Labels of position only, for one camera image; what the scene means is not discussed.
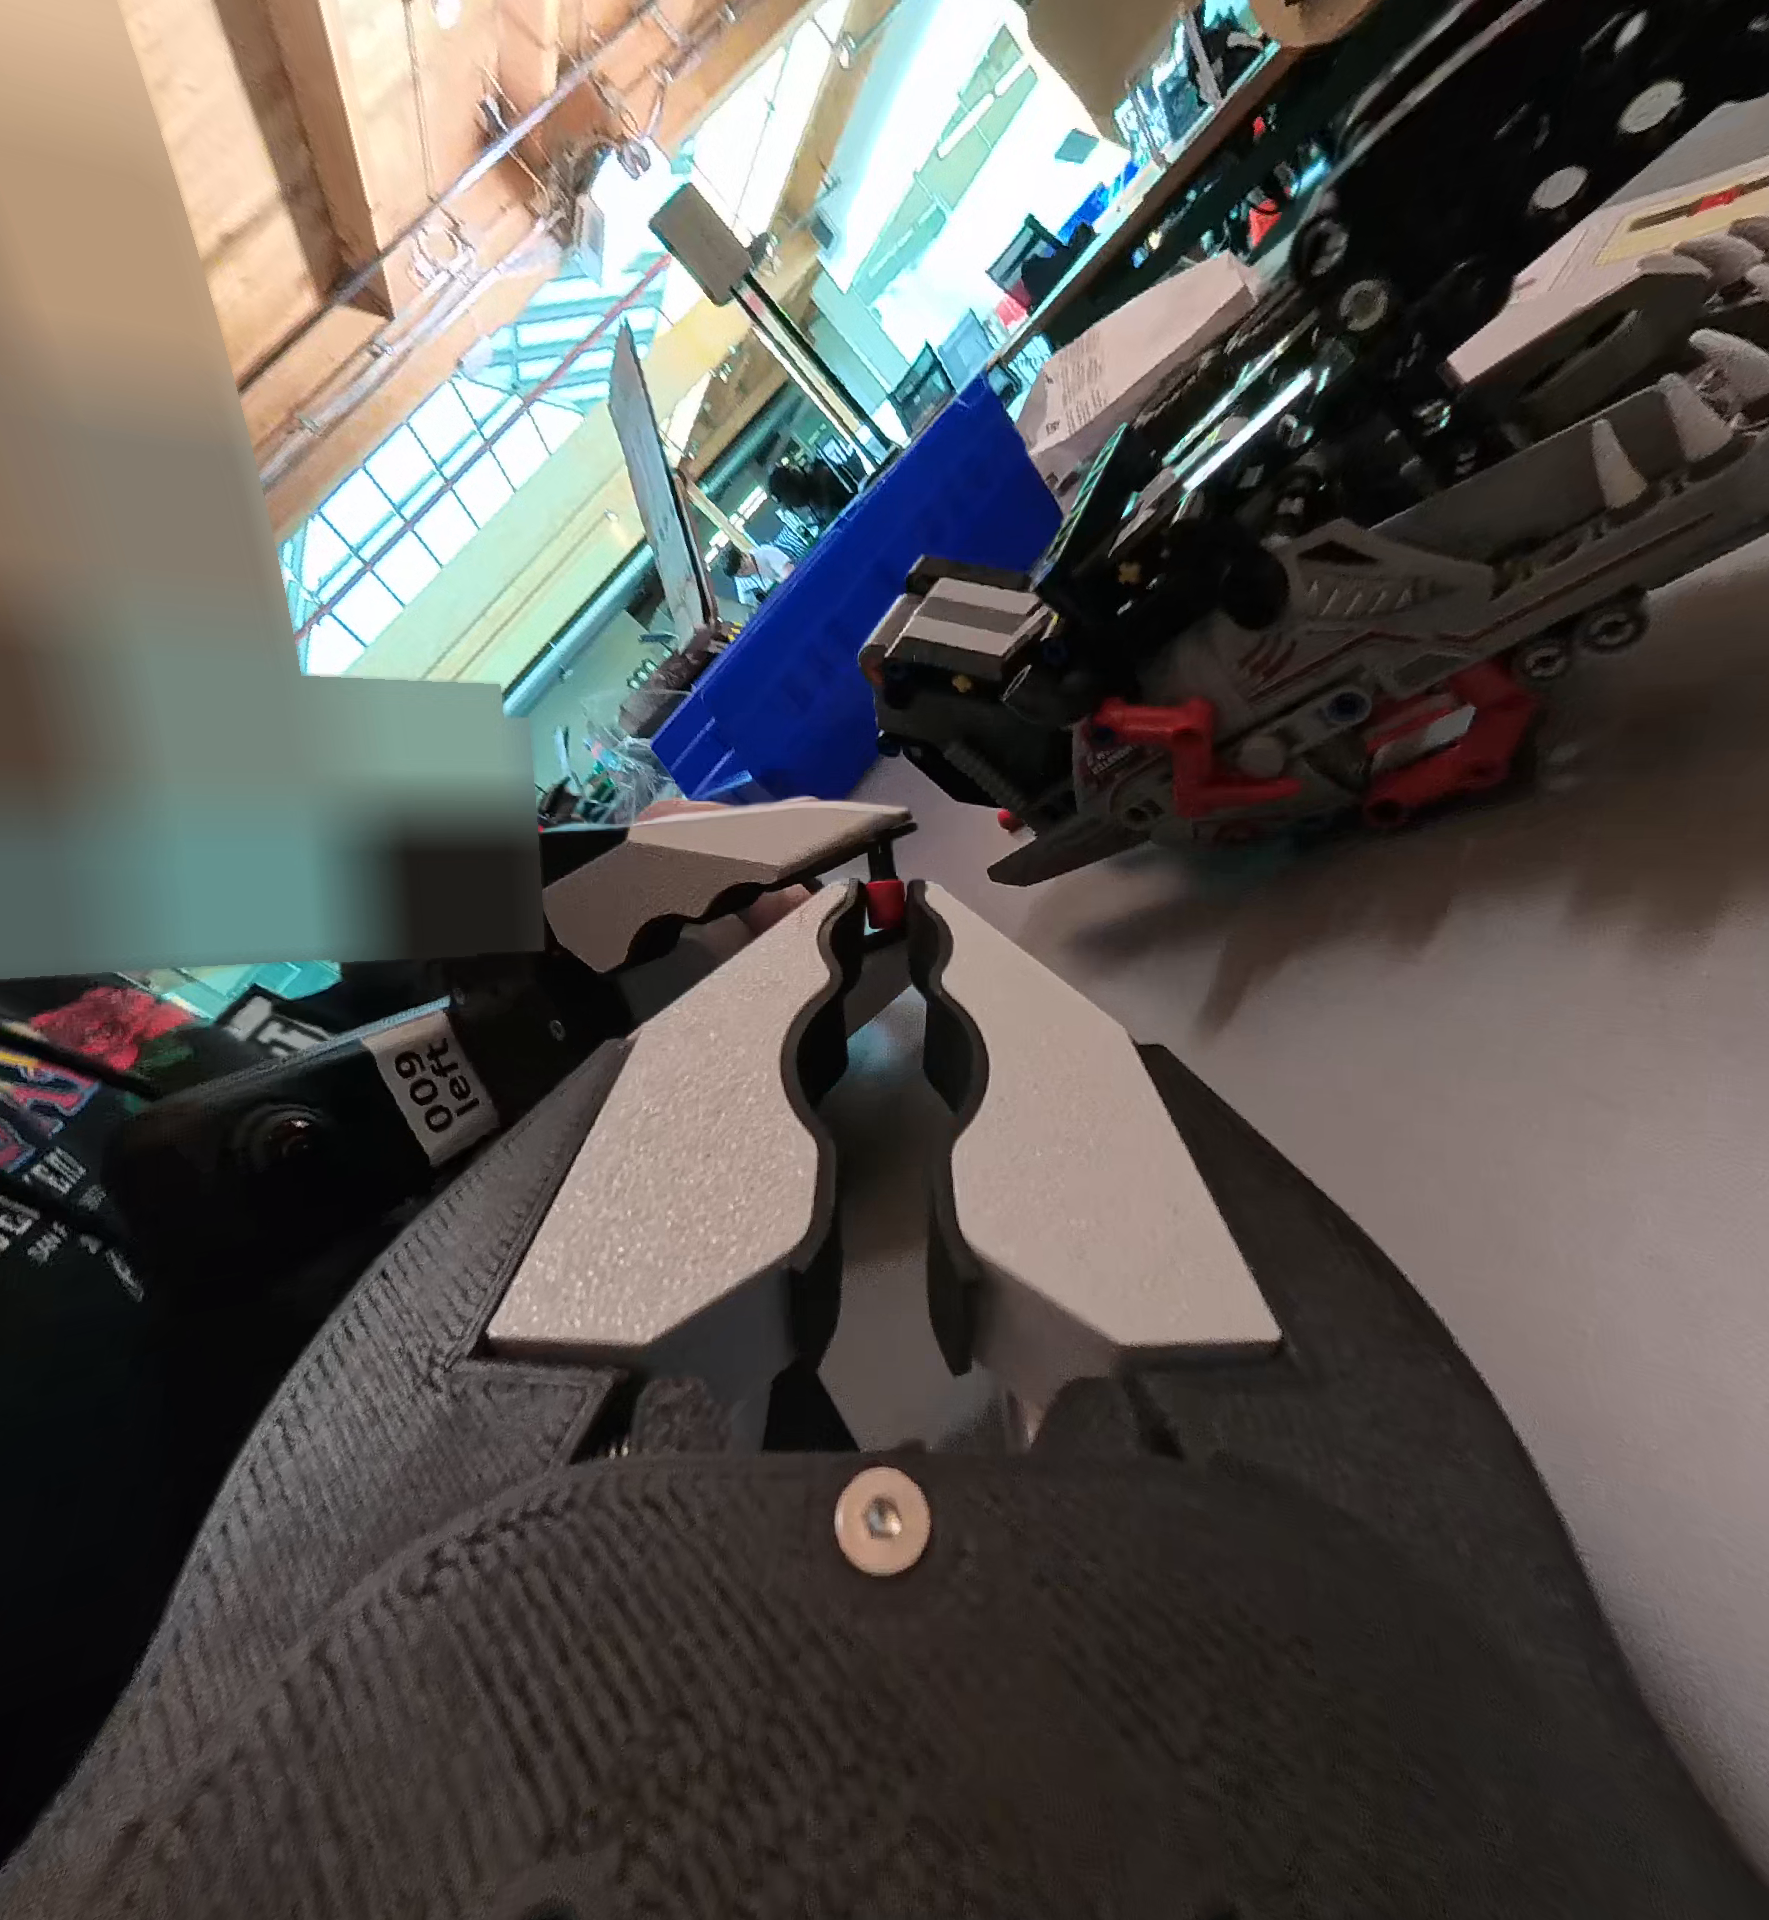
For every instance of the blue storage bin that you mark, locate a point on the blue storage bin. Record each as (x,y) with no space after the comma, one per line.
(854,645)

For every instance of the grey red toy brick truck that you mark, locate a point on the grey red toy brick truck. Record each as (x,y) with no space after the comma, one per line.
(1394,601)

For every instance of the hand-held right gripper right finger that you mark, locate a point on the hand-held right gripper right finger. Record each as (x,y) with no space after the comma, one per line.
(1110,1201)

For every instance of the toy instruction booklet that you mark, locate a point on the toy instruction booklet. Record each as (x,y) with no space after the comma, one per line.
(1575,269)

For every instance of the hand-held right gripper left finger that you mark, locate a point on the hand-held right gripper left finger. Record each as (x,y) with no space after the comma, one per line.
(660,1185)

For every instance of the panel light on stand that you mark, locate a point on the panel light on stand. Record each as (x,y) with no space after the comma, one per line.
(704,241)

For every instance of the grey tilted board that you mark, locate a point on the grey tilted board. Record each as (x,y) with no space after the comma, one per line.
(660,479)

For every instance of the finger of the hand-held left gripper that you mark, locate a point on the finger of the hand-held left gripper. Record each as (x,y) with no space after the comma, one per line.
(601,899)
(779,841)

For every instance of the small red brick pin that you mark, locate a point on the small red brick pin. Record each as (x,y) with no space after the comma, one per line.
(885,906)

